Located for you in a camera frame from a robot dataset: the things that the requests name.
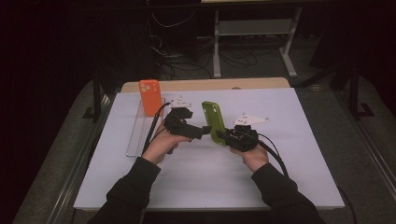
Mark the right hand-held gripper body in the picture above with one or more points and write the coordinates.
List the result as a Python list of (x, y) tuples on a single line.
[(244, 140)]

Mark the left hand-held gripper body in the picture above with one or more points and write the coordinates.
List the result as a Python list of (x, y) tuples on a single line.
[(180, 124)]

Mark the green clown phone case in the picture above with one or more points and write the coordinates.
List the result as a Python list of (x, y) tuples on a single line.
[(216, 124)]

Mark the orange phone case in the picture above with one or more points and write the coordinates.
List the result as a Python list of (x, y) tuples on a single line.
[(151, 98)]

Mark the clear plastic rack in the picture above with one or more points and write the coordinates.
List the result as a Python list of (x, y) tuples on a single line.
[(140, 133)]

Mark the person's right hand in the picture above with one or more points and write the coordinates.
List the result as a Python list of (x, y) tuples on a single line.
[(257, 157)]

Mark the person's left hand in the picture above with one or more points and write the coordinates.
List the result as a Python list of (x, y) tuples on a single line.
[(158, 146)]

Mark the black metal stand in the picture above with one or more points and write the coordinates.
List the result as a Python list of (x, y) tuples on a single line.
[(355, 90), (97, 93)]

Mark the white table frame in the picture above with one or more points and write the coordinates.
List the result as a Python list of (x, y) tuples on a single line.
[(216, 46)]

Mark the metal floor rail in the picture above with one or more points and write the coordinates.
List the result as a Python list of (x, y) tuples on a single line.
[(81, 161), (367, 152)]

